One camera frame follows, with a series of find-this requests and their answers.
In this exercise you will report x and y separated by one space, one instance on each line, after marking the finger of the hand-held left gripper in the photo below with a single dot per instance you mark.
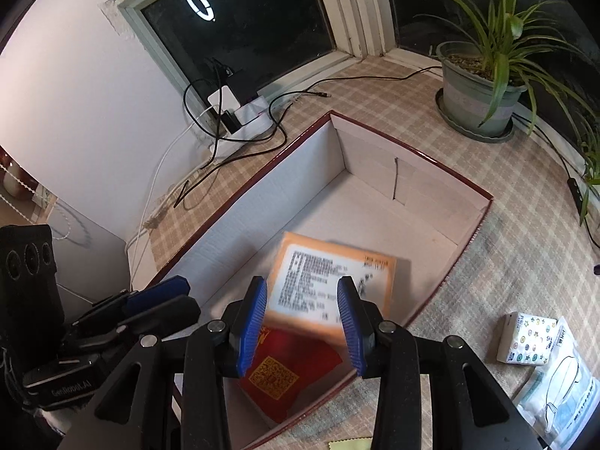
157 290
164 316

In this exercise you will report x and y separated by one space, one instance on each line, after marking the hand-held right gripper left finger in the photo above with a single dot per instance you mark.
251 328

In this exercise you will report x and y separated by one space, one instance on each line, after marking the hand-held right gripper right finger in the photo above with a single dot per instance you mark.
349 328

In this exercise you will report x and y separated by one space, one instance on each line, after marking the orange packet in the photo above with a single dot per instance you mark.
328 262

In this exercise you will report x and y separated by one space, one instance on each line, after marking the red cardboard box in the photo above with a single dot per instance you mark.
304 187

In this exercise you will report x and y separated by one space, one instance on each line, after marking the face mask bag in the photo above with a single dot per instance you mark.
562 393

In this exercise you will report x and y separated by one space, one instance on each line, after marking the red packet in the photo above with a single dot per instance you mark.
300 365

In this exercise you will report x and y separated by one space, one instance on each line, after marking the yellow green cloth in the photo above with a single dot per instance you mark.
349 445

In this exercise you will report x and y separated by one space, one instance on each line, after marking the beige plaid tablecloth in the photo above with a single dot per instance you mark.
468 267

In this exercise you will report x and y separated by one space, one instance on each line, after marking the white patterned tissue pack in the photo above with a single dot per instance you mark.
527 340

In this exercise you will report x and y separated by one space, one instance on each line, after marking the white power strip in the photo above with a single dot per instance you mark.
248 133

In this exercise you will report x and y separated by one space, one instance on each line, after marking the black plug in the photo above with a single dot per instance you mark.
229 122

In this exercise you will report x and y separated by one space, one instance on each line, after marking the white charger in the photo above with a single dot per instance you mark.
220 98

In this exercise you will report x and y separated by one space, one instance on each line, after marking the grey plant saucer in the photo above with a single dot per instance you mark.
450 119

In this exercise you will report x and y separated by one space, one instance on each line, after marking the green plant in grey pot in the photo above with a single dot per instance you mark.
478 84

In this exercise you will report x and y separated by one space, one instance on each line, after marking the green leafy plant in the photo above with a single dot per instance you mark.
589 164

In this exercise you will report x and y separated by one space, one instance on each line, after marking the white framed bay window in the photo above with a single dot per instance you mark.
356 18

